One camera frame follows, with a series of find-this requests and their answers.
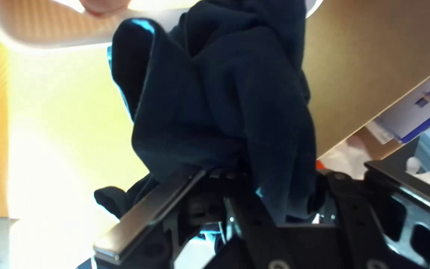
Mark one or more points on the white plastic bag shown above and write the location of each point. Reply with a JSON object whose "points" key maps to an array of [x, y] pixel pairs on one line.
{"points": [[349, 158]]}

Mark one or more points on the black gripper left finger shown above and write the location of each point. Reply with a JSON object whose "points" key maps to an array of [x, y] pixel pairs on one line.
{"points": [[149, 214]]}

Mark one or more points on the large cardboard box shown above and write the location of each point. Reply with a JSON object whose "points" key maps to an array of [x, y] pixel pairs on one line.
{"points": [[373, 60]]}

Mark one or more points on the dark blue cloth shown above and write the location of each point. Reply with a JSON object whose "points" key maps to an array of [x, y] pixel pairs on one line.
{"points": [[224, 90]]}

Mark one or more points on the white plastic basket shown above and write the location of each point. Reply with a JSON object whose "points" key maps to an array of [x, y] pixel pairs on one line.
{"points": [[51, 24]]}

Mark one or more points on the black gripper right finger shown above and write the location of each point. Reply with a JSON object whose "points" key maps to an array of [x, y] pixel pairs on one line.
{"points": [[409, 181]]}

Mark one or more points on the blue white leaflet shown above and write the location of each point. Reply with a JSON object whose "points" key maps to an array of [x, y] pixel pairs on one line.
{"points": [[418, 106]]}

